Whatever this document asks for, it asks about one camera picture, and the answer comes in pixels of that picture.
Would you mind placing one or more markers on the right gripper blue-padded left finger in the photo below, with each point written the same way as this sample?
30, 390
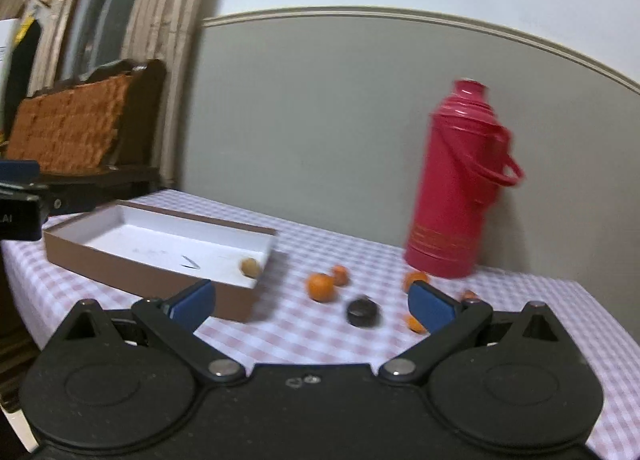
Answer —
171, 325

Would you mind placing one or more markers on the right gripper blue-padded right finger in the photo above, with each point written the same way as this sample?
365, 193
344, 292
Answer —
452, 327

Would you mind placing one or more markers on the small reddish-orange fruit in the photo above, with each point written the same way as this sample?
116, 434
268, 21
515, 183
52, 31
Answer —
469, 296

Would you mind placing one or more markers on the small orange fruit front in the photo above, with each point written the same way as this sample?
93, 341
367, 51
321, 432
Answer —
414, 325

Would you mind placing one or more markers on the small orange tangerine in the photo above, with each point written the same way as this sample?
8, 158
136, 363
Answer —
340, 276

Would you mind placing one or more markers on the large orange tangerine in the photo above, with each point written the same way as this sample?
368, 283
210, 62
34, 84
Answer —
320, 288

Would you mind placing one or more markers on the brown shallow cardboard box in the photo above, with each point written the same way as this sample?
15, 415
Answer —
156, 253

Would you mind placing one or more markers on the small tan walnut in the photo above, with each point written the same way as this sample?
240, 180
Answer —
250, 268

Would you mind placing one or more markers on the dark wood wicker chair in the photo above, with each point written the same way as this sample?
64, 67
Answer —
92, 138

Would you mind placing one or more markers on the pink checkered tablecloth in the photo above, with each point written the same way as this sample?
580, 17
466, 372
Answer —
287, 326

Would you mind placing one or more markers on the black hanging coat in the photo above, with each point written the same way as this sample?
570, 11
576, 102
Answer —
22, 59

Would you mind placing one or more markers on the red thermos flask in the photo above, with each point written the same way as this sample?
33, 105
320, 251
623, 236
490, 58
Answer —
467, 163

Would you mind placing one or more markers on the white refrigerator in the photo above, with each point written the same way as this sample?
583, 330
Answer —
8, 29

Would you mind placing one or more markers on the dark glass window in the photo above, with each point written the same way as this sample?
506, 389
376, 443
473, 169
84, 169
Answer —
96, 35

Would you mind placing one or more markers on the beige striped curtain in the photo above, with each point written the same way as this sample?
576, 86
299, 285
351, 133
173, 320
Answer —
162, 29

